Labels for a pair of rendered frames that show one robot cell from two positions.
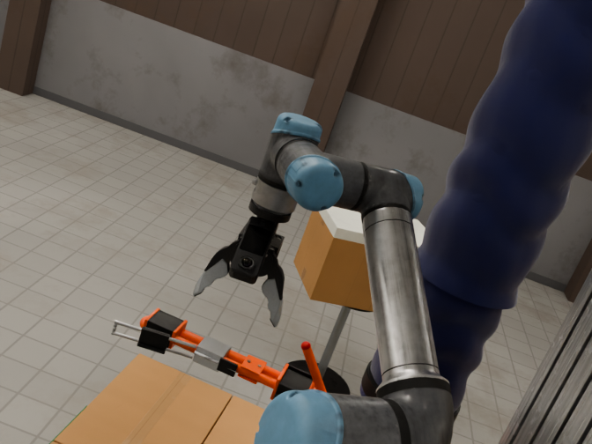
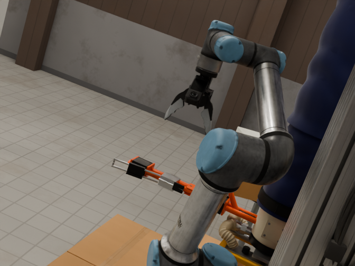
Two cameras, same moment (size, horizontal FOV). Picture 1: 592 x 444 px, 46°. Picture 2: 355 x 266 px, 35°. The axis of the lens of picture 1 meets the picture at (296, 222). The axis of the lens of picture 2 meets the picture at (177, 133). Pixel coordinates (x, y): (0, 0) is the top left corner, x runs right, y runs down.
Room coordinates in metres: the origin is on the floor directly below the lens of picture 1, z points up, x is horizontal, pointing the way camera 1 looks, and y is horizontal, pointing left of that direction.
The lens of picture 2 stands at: (-0.63, -0.14, 1.99)
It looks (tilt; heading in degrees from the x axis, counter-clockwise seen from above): 16 degrees down; 7
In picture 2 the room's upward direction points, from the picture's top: 19 degrees clockwise
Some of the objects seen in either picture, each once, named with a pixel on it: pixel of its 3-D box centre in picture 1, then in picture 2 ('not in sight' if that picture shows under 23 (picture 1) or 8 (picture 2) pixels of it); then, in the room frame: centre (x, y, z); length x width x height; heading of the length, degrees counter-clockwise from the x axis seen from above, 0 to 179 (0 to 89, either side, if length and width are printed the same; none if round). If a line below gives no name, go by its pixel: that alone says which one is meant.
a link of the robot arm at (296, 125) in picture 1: (291, 151); (217, 40); (1.09, 0.05, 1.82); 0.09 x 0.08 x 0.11; 24
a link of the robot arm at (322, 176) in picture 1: (319, 177); (231, 48); (1.01, -0.01, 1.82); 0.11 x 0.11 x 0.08; 24
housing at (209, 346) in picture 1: (211, 353); (169, 181); (1.48, 0.08, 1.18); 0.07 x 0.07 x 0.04; 82
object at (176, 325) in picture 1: (164, 328); (141, 167); (1.50, 0.22, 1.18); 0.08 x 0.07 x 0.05; 82
